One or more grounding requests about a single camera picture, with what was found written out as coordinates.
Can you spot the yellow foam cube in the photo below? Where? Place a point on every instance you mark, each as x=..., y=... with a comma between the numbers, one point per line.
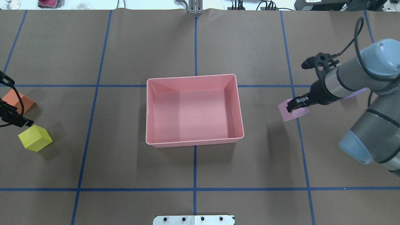
x=35, y=138

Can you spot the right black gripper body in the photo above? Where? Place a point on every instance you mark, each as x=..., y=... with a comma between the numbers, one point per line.
x=317, y=92

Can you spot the orange foam cube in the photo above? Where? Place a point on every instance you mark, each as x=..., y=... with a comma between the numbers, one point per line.
x=12, y=99

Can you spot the white metal mount base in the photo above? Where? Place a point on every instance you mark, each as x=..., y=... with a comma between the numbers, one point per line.
x=194, y=220

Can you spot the pink plastic bin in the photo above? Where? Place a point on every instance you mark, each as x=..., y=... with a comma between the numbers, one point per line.
x=193, y=111

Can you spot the pink foam cube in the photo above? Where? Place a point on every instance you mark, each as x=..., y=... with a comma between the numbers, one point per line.
x=288, y=116

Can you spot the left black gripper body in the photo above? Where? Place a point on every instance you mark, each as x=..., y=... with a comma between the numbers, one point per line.
x=9, y=113

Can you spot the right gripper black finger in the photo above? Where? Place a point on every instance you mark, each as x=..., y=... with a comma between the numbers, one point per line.
x=297, y=103

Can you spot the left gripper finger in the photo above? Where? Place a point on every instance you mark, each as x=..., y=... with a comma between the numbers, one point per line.
x=20, y=121

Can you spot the grey metal camera post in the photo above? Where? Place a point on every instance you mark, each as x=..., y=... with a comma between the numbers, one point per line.
x=193, y=7

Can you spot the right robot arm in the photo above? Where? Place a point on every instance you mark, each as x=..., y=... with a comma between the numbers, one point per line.
x=374, y=138

